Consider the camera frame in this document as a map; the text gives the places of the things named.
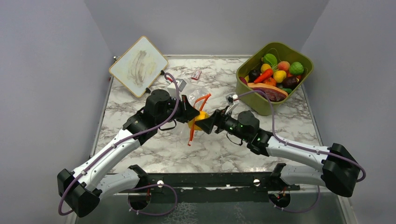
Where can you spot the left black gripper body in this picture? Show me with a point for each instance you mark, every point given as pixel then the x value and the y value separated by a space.
pixel 178 114

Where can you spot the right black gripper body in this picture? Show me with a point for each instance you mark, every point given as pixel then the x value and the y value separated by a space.
pixel 227 123

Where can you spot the yellow toy bell pepper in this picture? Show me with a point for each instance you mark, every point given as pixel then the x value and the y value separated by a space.
pixel 201 116

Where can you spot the clear zip top bag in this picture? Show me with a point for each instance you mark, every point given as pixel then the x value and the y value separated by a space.
pixel 198 98

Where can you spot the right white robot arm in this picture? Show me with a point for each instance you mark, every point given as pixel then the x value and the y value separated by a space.
pixel 332 167

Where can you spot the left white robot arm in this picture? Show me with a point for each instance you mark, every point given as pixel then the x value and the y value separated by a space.
pixel 80 189

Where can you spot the olive green plastic bin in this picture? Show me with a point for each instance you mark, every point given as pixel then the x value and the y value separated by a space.
pixel 280 51

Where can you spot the small red white box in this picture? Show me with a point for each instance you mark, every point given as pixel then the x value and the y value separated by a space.
pixel 196 74

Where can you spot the black toy fruit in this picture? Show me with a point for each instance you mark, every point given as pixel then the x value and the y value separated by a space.
pixel 253 75

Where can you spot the red toy steak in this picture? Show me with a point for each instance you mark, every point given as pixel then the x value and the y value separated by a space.
pixel 272 94

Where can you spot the small orange toy pumpkin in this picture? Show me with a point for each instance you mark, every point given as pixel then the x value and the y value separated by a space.
pixel 270 81

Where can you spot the orange toy carrot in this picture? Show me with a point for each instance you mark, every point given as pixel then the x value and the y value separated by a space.
pixel 265 75

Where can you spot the yellow toy lemon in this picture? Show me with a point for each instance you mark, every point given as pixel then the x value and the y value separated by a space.
pixel 279 76

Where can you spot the green toy leafy vegetable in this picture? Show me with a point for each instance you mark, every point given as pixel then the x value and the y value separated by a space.
pixel 270 59

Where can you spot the peach toy fruit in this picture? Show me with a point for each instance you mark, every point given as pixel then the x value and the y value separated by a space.
pixel 284 66

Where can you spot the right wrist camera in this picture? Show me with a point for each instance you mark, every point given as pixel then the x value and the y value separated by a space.
pixel 233 101

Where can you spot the small whiteboard with wooden frame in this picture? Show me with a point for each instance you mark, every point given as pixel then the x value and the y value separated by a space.
pixel 139 66

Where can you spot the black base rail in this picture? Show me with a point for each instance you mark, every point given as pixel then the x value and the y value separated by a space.
pixel 209 187

